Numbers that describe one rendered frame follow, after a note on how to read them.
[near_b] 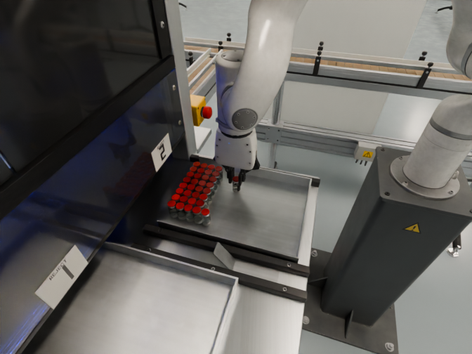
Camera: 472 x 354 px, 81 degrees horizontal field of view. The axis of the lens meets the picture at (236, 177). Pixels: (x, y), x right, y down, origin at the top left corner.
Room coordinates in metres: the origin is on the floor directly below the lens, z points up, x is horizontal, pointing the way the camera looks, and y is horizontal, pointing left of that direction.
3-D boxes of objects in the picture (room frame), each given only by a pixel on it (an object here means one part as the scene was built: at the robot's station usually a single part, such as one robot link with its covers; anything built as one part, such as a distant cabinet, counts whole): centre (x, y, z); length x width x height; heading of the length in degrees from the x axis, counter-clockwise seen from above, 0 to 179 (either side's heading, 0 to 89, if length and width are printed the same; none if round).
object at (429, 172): (0.62, -0.58, 0.95); 0.19 x 0.19 x 0.18
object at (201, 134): (0.82, 0.17, 0.87); 0.14 x 0.13 x 0.02; 73
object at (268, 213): (0.48, -0.01, 0.90); 0.34 x 0.26 x 0.04; 73
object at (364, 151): (1.20, -0.72, 0.50); 0.12 x 0.05 x 0.09; 73
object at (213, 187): (0.51, 0.07, 0.90); 0.18 x 0.02 x 0.05; 163
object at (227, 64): (0.54, 0.00, 1.19); 0.09 x 0.08 x 0.13; 8
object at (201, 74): (1.11, 0.19, 0.92); 0.69 x 0.16 x 0.16; 163
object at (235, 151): (0.54, 0.00, 1.05); 0.10 x 0.08 x 0.11; 73
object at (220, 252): (0.30, -0.02, 0.91); 0.14 x 0.03 x 0.06; 74
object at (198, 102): (0.79, 0.14, 1.00); 0.08 x 0.07 x 0.07; 73
